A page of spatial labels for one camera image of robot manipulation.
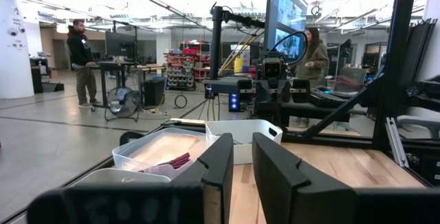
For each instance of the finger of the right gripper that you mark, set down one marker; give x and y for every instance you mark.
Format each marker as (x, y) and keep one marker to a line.
(263, 91)
(286, 91)

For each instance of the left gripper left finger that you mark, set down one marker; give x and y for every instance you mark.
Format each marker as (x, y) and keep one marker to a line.
(216, 169)

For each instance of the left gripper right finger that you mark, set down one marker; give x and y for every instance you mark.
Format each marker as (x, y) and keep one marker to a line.
(285, 189)

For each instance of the black desk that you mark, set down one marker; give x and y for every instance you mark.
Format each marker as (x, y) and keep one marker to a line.
(319, 110)

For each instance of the black controller box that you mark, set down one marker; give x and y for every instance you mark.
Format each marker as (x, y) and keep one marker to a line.
(233, 102)

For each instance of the white plastic bin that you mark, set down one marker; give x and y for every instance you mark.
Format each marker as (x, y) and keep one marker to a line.
(117, 176)
(240, 148)

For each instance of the person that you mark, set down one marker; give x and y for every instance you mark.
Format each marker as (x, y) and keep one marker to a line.
(314, 59)
(80, 52)

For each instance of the grey cart top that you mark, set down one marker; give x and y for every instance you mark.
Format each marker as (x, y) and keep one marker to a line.
(220, 83)

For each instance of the grey office chair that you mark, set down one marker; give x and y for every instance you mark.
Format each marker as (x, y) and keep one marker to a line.
(354, 74)

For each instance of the black monitor pole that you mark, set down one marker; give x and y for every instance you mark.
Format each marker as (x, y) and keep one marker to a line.
(216, 45)

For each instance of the large computer monitor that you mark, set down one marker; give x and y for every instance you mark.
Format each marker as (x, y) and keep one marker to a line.
(285, 18)

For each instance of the clear plastic bin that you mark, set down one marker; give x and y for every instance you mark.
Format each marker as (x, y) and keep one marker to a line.
(137, 152)

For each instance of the red parts bin shelving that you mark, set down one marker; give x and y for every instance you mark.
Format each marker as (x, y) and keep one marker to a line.
(182, 73)

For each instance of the black floor box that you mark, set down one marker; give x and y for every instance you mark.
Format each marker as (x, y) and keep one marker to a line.
(153, 91)

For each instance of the silver aluminium extrusion bar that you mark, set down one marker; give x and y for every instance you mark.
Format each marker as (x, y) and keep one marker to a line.
(395, 141)

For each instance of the black floor fan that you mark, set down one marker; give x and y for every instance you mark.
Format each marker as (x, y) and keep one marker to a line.
(122, 102)

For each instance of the black stacked panels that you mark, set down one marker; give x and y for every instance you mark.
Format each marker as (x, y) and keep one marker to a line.
(421, 52)

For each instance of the standing desk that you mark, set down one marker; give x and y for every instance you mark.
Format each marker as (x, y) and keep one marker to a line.
(117, 66)

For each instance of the black desk monitor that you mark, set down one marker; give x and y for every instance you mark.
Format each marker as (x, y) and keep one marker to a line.
(118, 43)

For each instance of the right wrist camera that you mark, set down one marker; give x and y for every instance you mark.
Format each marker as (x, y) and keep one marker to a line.
(272, 68)

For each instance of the black frame bracket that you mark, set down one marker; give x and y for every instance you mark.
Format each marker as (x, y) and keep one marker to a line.
(129, 137)

